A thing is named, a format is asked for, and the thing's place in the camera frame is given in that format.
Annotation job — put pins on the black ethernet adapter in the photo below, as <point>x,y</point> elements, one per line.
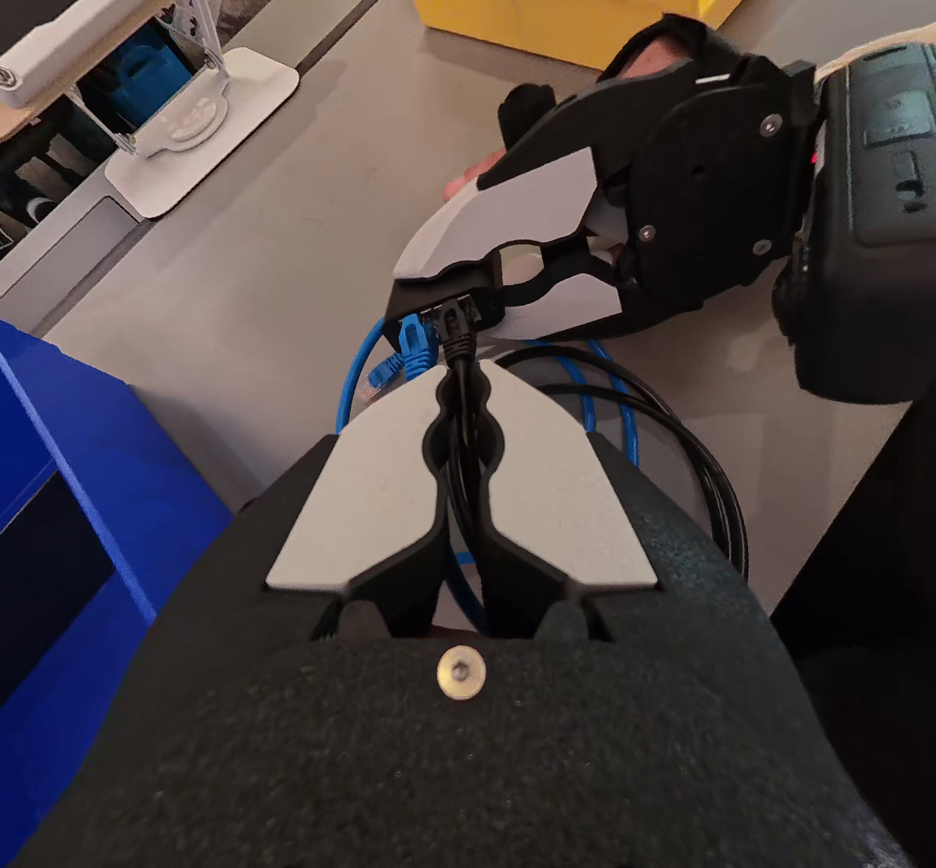
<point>439,294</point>

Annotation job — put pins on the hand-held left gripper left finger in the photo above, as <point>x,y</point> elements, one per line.
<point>358,502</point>

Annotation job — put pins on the blue plastic bin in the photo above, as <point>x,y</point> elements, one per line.
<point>110,444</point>

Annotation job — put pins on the person's right hand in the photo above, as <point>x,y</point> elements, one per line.
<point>468,180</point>

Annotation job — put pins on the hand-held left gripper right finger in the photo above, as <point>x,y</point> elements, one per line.
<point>570,502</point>

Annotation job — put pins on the printed paper sheet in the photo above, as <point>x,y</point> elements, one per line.
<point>194,12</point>

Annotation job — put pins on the blue storage box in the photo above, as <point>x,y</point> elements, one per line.
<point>139,78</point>

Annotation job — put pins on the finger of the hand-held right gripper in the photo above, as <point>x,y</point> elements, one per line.
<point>497,217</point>
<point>570,305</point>

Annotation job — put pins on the black bin divider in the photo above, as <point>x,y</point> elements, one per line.
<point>44,590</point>

